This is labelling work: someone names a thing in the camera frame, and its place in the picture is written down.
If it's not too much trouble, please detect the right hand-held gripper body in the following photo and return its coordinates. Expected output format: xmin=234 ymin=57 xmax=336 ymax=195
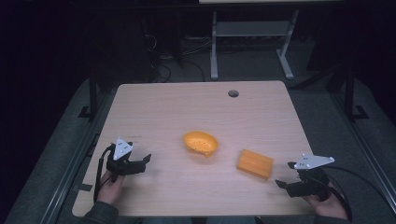
xmin=286 ymin=152 xmax=336 ymax=202

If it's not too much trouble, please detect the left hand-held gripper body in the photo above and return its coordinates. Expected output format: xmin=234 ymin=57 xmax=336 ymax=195
xmin=106 ymin=136 xmax=148 ymax=183

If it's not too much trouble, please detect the orange rectangular block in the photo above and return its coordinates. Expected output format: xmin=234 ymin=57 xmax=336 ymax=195
xmin=236 ymin=148 xmax=275 ymax=180

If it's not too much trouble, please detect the orange plastic bowl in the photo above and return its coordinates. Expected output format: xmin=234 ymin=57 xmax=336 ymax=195
xmin=182 ymin=130 xmax=219 ymax=159

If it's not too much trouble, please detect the person's left hand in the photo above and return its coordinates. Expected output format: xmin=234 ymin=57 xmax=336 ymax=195
xmin=96 ymin=170 xmax=126 ymax=205

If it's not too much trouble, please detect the person's right hand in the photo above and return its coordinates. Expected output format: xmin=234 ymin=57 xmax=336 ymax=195
xmin=303 ymin=183 xmax=348 ymax=220

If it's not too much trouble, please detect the black metal stand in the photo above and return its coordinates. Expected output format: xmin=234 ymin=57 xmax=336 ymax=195
xmin=78 ymin=59 xmax=101 ymax=123
xmin=342 ymin=66 xmax=371 ymax=123

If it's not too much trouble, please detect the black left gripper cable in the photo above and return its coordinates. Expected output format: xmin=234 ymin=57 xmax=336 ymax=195
xmin=92 ymin=144 xmax=115 ymax=203

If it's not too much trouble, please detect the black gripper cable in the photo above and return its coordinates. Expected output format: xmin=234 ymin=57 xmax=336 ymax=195
xmin=92 ymin=144 xmax=115 ymax=203
xmin=321 ymin=165 xmax=389 ymax=222

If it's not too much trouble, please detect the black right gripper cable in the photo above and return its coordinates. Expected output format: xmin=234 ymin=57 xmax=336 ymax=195
xmin=321 ymin=165 xmax=389 ymax=222

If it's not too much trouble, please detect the tangle of floor cables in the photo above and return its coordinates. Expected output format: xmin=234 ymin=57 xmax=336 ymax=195
xmin=141 ymin=32 xmax=216 ymax=83

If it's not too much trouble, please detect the white metal desk frame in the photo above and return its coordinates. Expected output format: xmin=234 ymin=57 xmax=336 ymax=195
xmin=209 ymin=8 xmax=301 ymax=82

